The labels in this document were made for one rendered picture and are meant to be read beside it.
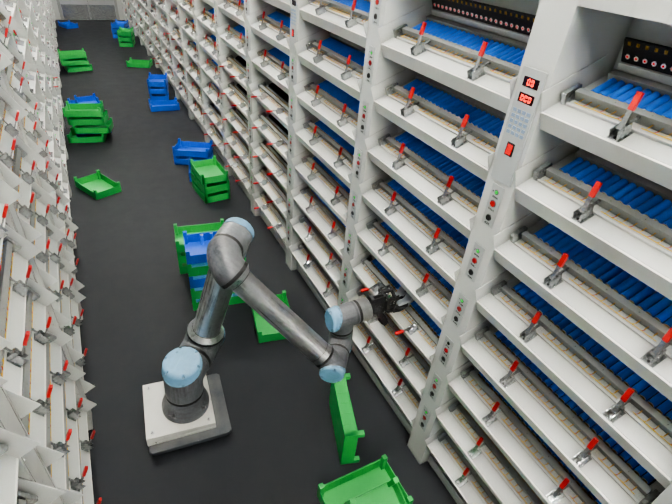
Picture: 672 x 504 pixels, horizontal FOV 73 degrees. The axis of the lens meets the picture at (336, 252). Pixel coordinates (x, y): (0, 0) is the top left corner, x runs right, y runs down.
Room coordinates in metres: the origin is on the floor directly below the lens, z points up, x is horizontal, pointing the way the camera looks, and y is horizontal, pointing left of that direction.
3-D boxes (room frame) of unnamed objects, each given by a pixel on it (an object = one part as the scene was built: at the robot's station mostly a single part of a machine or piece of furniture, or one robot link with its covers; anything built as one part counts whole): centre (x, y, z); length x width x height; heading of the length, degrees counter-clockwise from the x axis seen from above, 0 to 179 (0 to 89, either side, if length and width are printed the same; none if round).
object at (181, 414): (1.17, 0.56, 0.15); 0.19 x 0.19 x 0.10
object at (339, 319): (1.26, -0.05, 0.60); 0.12 x 0.09 x 0.10; 120
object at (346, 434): (1.18, -0.11, 0.10); 0.30 x 0.08 x 0.20; 13
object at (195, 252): (1.98, 0.65, 0.36); 0.30 x 0.20 x 0.08; 112
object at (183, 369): (1.17, 0.56, 0.29); 0.17 x 0.15 x 0.18; 173
